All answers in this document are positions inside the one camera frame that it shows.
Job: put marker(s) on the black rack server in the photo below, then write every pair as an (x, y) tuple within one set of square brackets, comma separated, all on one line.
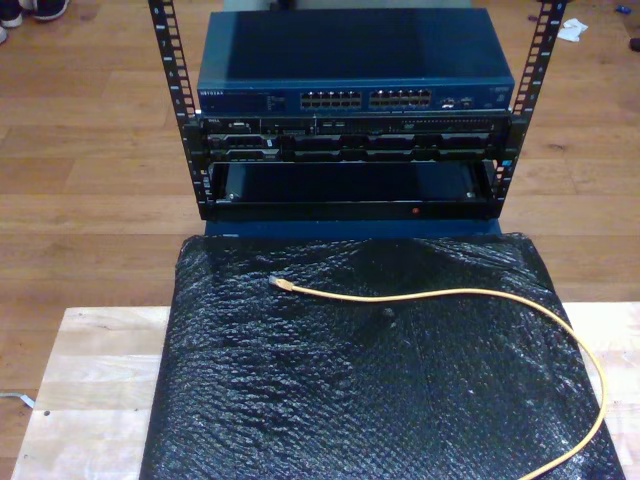
[(350, 142)]

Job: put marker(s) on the black bubble wrap mat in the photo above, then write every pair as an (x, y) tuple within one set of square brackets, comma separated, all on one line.
[(350, 390)]

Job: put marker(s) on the white crumpled paper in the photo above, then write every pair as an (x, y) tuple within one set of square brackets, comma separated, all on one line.
[(572, 31)]

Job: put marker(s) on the blue rack base plate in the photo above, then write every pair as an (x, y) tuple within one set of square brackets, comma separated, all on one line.
[(350, 229)]

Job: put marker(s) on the blue network switch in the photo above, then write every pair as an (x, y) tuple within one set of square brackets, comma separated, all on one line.
[(350, 50)]

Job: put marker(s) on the black perforated rack post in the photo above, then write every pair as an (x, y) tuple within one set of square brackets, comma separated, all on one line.
[(164, 50), (554, 30)]

